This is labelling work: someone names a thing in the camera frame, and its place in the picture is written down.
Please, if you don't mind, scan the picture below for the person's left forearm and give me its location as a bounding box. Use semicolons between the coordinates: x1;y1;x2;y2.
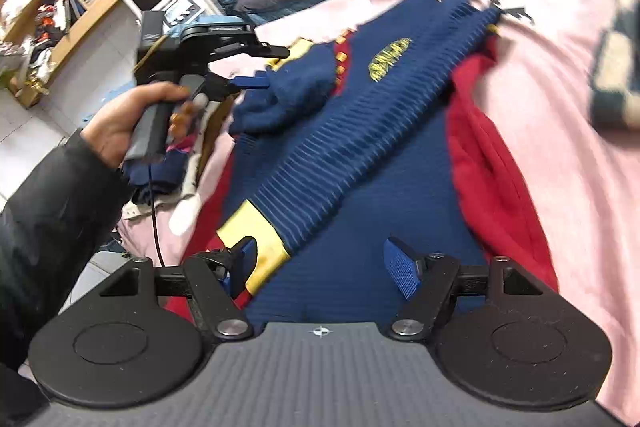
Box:
0;127;135;375

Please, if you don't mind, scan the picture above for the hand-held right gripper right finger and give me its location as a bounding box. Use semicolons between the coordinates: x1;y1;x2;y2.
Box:
382;236;546;342

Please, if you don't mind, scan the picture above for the navy striped red sweater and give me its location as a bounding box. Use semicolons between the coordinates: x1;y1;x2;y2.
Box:
165;0;561;328

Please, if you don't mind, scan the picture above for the pink dotted blanket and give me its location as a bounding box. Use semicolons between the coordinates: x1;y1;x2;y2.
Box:
117;0;640;425

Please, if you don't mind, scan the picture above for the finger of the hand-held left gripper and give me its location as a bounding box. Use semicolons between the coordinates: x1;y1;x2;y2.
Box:
204;73;272;102
207;41;292;62

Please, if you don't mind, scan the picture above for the black cable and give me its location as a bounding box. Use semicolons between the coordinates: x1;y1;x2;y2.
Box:
147;159;167;268

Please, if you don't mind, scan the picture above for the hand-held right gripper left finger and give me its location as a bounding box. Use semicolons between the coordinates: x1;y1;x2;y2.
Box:
97;234;261;342

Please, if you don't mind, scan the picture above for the person's left hand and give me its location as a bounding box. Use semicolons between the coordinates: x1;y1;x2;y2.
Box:
80;82;211;170

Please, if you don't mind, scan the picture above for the teal cream checkered blanket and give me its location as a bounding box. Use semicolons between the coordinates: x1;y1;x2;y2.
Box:
589;0;640;131

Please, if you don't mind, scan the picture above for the navy cartoon print garment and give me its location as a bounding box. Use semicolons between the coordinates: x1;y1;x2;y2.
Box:
122;142;201;208

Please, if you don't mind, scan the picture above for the brown garment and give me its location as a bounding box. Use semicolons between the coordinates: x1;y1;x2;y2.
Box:
197;99;236;158

